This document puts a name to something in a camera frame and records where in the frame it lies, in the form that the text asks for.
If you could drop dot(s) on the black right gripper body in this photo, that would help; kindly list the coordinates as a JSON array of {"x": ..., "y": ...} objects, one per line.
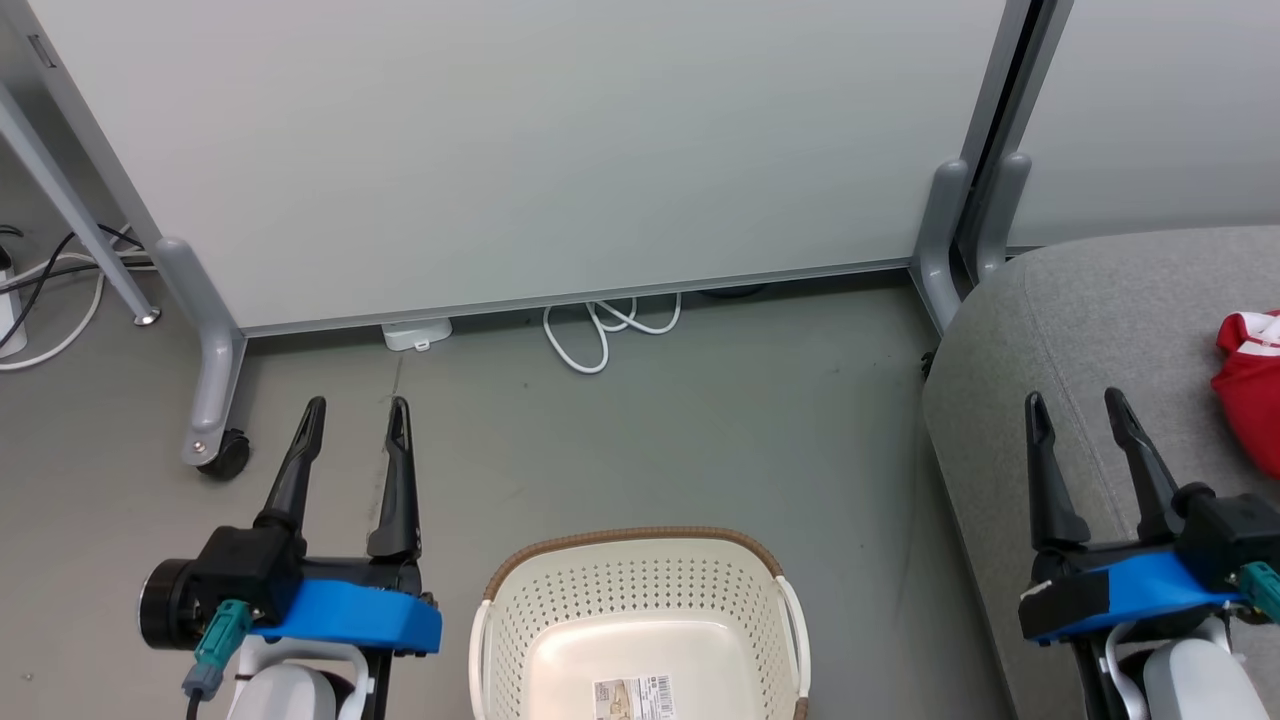
[{"x": 1230, "y": 530}]

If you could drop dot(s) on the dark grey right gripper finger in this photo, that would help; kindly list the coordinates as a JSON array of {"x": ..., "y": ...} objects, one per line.
[
  {"x": 1050, "y": 490},
  {"x": 1145, "y": 470}
]

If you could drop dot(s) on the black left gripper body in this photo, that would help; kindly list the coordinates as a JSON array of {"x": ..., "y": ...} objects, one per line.
[{"x": 245, "y": 570}]

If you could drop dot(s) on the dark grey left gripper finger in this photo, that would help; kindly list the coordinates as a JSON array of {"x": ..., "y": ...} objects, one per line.
[
  {"x": 398, "y": 490},
  {"x": 290, "y": 480}
]

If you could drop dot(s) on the red garment with white trim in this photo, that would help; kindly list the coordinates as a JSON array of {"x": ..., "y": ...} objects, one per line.
[{"x": 1252, "y": 390}]

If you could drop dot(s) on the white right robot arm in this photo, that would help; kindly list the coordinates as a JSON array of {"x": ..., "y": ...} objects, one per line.
[{"x": 1195, "y": 680}]

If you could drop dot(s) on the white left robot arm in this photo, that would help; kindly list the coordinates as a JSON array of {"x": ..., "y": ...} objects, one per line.
[{"x": 285, "y": 695}]

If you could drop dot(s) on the cream perforated laundry basket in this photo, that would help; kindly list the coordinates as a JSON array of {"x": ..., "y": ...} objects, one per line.
[{"x": 640, "y": 610}]

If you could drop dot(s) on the black caster wheel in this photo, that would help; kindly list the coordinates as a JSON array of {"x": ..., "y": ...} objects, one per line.
[{"x": 228, "y": 455}]

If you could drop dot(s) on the grey partition foot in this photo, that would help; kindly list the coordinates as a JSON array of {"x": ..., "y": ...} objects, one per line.
[
  {"x": 212, "y": 360},
  {"x": 940, "y": 250},
  {"x": 1002, "y": 215}
]

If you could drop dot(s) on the grey fabric sofa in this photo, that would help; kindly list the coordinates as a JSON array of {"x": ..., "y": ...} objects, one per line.
[{"x": 1100, "y": 330}]

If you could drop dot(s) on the printed paper label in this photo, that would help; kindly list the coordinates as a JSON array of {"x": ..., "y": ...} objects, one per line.
[{"x": 633, "y": 698}]

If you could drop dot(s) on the white power strip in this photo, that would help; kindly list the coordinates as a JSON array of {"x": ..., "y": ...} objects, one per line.
[{"x": 8, "y": 315}]

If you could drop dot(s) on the grey table leg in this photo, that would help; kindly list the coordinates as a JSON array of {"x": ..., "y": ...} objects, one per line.
[{"x": 70, "y": 200}]

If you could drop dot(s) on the small white partition panel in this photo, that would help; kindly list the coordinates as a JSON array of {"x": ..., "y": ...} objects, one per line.
[{"x": 1160, "y": 110}]

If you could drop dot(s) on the large white partition panel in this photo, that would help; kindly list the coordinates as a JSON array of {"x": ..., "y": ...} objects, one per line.
[{"x": 550, "y": 150}]

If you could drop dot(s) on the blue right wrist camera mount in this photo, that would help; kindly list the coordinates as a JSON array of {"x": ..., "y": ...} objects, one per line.
[{"x": 1160, "y": 592}]

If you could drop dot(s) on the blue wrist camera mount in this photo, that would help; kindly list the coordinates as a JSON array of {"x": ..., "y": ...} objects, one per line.
[
  {"x": 1160, "y": 592},
  {"x": 350, "y": 615}
]

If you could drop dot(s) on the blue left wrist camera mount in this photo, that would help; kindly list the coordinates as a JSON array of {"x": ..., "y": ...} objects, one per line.
[{"x": 350, "y": 615}]

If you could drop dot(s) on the white wall plug adapter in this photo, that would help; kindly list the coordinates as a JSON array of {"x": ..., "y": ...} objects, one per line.
[{"x": 416, "y": 333}]

